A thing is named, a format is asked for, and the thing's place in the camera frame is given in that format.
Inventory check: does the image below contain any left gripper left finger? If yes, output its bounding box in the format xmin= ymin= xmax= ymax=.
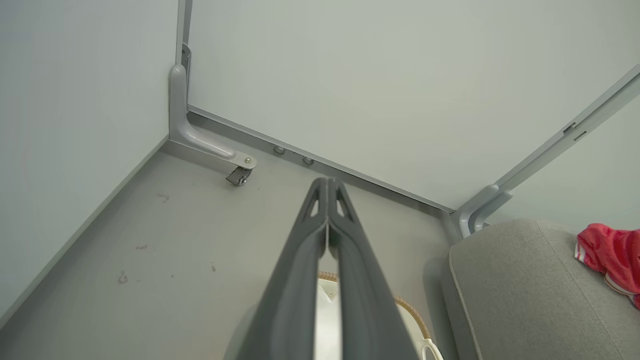
xmin=225 ymin=177 xmax=329 ymax=360

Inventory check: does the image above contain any short grey partition foot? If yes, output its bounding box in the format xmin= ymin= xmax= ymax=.
xmin=472 ymin=190 xmax=514 ymax=234
xmin=457 ymin=184 xmax=501 ymax=239

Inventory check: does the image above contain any grey fabric sofa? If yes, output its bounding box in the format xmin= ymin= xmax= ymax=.
xmin=442 ymin=218 xmax=640 ymax=360

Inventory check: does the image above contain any black caster wheel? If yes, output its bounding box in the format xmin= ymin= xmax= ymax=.
xmin=225 ymin=166 xmax=253 ymax=187

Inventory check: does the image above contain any red and white striped garment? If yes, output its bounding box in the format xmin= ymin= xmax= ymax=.
xmin=574 ymin=223 xmax=640 ymax=311

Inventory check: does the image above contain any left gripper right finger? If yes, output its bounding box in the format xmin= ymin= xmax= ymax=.
xmin=327 ymin=177 xmax=419 ymax=360

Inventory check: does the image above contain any long grey partition foot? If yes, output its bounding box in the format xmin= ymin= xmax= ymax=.
xmin=168 ymin=63 xmax=258 ymax=171

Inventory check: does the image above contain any white wicker laundry basket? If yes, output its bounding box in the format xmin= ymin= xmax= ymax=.
xmin=314 ymin=271 xmax=444 ymax=360

